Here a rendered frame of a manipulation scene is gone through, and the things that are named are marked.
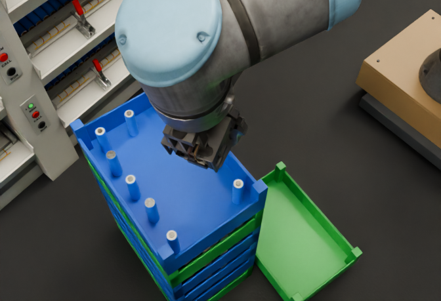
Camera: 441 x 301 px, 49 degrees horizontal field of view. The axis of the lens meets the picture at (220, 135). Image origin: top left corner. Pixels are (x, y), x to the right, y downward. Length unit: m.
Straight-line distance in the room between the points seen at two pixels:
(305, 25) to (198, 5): 0.10
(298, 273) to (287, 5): 0.90
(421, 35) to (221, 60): 1.16
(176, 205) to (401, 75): 0.79
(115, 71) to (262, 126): 0.44
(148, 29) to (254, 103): 1.08
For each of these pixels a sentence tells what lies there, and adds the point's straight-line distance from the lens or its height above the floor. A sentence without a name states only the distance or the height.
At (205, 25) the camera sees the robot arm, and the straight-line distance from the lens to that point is 0.39.
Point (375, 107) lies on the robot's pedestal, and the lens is 1.44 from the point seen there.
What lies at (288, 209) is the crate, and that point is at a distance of 1.29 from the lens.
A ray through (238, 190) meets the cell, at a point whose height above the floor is 0.46.
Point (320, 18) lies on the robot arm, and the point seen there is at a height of 0.88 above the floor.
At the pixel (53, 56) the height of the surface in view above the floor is 0.35.
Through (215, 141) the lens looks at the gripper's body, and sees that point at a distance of 0.59.
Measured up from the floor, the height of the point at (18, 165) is 0.15.
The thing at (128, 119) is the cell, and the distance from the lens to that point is 0.88.
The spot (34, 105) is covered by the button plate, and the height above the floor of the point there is 0.29.
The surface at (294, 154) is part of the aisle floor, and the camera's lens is 1.38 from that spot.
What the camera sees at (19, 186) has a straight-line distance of 1.39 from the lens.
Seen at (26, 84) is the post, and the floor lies 0.36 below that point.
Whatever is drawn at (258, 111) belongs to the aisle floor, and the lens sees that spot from 1.44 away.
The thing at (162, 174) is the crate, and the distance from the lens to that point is 0.88.
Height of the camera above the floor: 1.18
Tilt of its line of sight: 58 degrees down
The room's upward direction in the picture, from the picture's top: straight up
